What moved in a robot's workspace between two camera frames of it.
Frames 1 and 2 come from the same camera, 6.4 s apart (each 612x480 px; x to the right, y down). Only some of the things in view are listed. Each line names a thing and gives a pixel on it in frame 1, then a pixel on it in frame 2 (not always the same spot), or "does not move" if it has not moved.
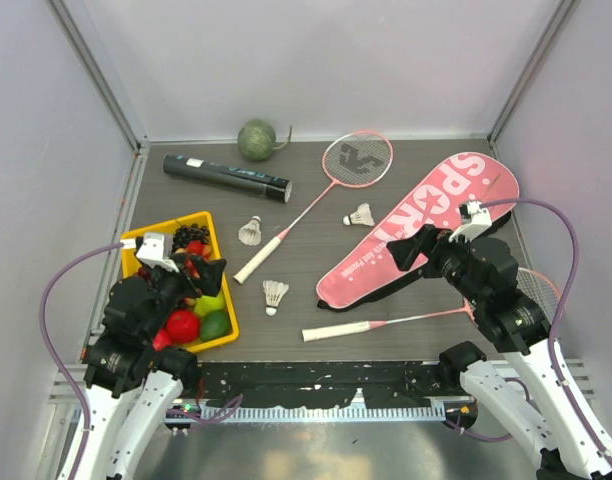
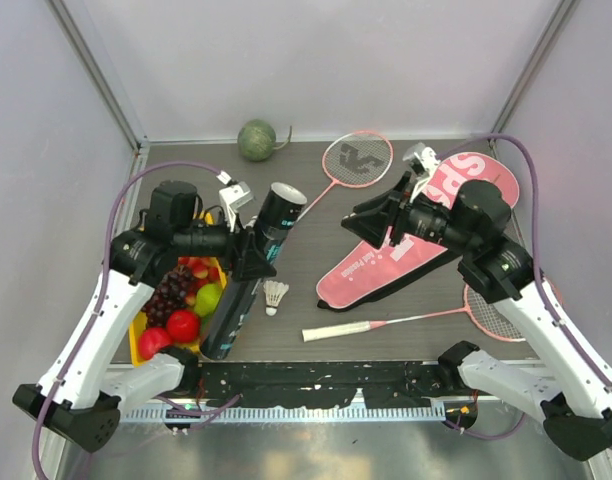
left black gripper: [211, 271] → [245, 257]
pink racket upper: [352, 159] does not move
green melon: [256, 140] does not move
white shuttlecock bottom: [274, 291] does not move
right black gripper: [431, 241] → [373, 215]
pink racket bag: [364, 270] does not move
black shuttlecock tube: [252, 182] → [257, 254]
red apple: [183, 326] does not move
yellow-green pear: [205, 304] does not move
